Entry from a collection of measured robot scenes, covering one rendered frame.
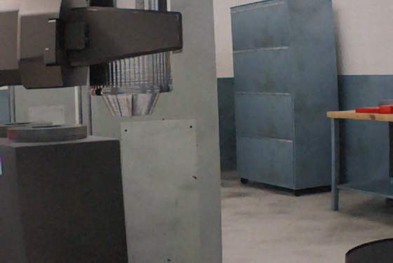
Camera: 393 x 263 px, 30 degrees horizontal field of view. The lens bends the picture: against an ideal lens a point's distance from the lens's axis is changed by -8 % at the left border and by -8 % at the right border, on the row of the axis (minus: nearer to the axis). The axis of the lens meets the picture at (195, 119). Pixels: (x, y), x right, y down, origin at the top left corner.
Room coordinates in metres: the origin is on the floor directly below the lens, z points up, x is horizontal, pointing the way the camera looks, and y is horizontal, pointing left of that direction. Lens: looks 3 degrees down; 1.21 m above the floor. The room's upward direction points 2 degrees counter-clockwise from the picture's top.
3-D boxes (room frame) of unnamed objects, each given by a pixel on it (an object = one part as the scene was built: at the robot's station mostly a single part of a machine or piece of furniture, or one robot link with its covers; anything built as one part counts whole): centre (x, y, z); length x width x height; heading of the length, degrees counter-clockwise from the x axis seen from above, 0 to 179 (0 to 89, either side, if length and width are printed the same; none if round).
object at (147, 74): (0.44, 0.04, 1.23); 0.05 x 0.05 x 0.06
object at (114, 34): (0.41, 0.04, 1.23); 0.06 x 0.02 x 0.03; 90
